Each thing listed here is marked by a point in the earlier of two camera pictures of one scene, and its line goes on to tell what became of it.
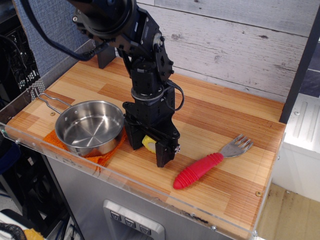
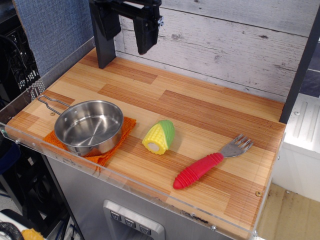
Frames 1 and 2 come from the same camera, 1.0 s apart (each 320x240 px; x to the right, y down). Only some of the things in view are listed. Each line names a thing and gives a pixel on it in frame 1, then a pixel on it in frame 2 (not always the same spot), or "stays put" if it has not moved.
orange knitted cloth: x=101 y=159 stays put
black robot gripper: x=153 y=111 → x=146 y=22
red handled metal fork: x=234 y=148 stays put
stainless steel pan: x=88 y=128 stays put
